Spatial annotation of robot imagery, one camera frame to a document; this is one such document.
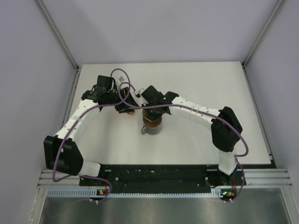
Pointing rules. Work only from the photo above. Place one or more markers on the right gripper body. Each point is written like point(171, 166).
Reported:
point(153, 113)

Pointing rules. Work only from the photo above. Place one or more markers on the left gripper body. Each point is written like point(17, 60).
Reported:
point(113, 97)

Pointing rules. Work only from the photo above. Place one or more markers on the brown wooden dripper base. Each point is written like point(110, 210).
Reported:
point(153, 124)

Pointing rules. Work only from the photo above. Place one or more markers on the brown paper coffee filter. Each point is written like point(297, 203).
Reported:
point(147, 119)

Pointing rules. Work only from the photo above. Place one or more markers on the glass coffee carafe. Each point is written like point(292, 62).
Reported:
point(151, 130)

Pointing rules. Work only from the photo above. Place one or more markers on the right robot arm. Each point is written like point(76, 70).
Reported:
point(222, 123)

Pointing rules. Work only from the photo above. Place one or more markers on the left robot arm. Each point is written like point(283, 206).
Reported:
point(61, 151)

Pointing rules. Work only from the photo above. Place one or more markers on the black mounting base plate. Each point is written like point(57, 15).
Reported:
point(107, 170)

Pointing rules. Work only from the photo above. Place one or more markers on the left aluminium corner post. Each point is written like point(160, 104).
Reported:
point(55, 31)

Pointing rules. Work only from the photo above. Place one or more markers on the aluminium corner post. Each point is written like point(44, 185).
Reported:
point(55, 31)
point(264, 31)

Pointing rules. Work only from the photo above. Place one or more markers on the aluminium frame rail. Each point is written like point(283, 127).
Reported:
point(269, 178)

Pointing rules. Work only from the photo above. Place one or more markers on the right aluminium corner post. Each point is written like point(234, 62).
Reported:
point(264, 31)

